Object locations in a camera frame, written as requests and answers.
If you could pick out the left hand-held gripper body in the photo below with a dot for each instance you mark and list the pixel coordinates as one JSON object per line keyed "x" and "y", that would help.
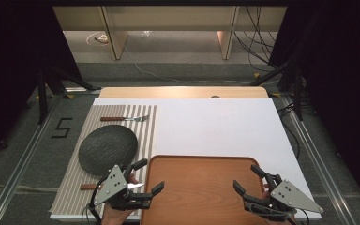
{"x": 112, "y": 185}

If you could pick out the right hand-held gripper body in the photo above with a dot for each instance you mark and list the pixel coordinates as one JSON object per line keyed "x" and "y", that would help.
{"x": 289, "y": 195}

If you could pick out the person's right hand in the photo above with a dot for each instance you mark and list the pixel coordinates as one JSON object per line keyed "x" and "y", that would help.
{"x": 266, "y": 196}

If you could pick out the person's left hand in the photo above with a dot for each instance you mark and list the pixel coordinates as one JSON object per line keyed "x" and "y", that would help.
{"x": 115, "y": 216}

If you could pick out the black textured plate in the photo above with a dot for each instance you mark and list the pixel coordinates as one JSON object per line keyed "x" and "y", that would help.
{"x": 107, "y": 149}

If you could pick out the striped placemat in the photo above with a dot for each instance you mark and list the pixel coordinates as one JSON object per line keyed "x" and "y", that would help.
{"x": 75, "y": 193}

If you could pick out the brown wooden tray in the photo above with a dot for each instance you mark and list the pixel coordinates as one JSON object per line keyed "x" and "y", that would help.
{"x": 200, "y": 187}

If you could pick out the white board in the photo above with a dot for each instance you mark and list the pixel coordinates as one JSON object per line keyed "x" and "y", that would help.
{"x": 215, "y": 131}

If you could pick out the light wooden table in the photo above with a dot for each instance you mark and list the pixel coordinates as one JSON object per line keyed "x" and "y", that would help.
{"x": 181, "y": 92}

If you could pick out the black metal stand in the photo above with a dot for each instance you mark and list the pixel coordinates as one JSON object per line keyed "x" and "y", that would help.
{"x": 297, "y": 90}
{"x": 43, "y": 93}

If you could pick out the clear plastic wrapper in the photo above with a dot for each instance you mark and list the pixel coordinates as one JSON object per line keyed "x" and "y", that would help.
{"x": 145, "y": 33}

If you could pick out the beige shelf unit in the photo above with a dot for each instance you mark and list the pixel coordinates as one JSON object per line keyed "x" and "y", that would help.
{"x": 168, "y": 18}

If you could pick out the metal floor rail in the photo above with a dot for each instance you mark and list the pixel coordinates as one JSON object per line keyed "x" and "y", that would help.
{"x": 322, "y": 168}
{"x": 15, "y": 175}

